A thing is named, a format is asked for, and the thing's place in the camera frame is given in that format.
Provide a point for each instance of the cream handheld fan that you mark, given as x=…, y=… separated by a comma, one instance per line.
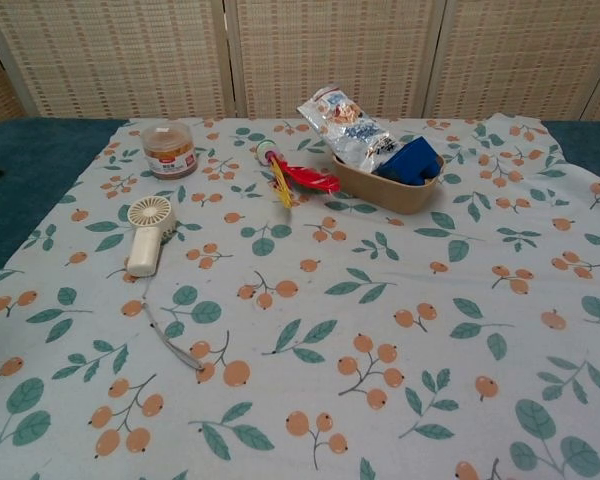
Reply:
x=145, y=240

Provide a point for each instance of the red yellow feather shuttlecock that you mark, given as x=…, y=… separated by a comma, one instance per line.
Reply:
x=300, y=175

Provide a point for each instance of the floral white tablecloth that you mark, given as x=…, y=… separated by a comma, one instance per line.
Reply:
x=330, y=325

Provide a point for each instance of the brown paper tray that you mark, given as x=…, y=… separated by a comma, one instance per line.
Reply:
x=380, y=195

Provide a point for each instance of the silver snack bag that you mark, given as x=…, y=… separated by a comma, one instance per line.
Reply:
x=350, y=130

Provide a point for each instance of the blue packet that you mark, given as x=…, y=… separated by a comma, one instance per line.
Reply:
x=410, y=160

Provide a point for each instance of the clear snack jar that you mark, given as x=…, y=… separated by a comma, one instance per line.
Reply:
x=170, y=152

